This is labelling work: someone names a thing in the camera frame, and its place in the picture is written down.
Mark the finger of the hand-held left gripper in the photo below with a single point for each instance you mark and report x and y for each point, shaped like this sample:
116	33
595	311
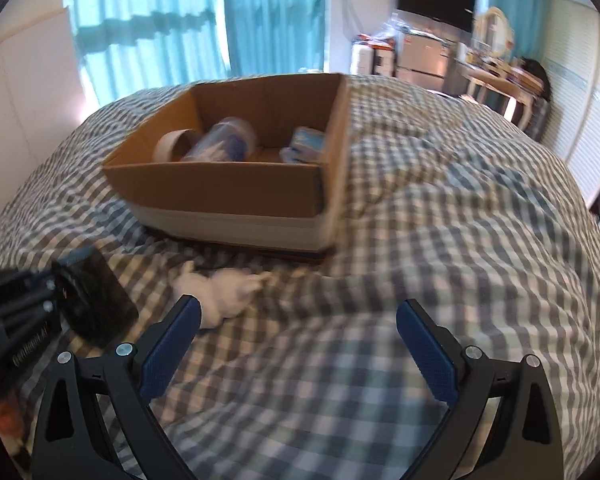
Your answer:
27	312
15	282

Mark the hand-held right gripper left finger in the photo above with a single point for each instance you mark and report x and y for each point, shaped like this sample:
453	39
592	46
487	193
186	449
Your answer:
170	350

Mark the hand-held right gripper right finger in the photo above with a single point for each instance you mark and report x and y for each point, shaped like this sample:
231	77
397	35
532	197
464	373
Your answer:
427	352

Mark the white animal figurine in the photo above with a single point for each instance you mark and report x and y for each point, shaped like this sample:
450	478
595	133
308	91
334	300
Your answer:
220	292

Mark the brown cardboard box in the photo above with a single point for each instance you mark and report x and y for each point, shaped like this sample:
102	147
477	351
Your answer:
220	200

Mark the white tape roll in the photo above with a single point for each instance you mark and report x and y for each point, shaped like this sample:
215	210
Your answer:
161	149

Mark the clear plastic cup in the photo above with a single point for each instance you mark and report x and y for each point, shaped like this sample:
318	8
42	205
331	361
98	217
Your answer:
220	142

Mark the blue and white small box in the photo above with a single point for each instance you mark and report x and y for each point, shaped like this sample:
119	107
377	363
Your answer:
305	145

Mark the person's left hand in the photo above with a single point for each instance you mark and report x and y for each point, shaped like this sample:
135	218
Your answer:
2	410

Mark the grey checked blanket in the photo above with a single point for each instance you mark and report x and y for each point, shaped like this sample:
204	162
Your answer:
380	260

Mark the grey suitcase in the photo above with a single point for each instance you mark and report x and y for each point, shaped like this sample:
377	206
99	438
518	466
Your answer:
539	117

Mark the white dressing table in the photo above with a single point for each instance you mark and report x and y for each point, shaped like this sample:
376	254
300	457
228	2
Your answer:
500	80

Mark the white sliding door wardrobe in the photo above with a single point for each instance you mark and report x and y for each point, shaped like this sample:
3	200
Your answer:
580	110

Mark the wide turquoise curtain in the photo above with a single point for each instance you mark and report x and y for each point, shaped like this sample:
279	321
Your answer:
145	25

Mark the silver small fridge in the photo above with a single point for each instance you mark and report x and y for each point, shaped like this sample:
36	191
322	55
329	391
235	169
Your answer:
422	60

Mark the black bag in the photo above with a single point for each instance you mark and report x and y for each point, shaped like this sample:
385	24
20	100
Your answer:
536	77

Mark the white suitcase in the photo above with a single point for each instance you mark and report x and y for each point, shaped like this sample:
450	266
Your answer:
362	60

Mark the oval vanity mirror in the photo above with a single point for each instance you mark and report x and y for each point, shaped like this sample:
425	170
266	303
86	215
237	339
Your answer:
492	32

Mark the clear plastic bag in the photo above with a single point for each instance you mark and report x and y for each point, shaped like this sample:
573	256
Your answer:
387	27

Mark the narrow turquoise curtain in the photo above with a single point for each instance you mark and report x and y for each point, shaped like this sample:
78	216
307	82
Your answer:
525	5

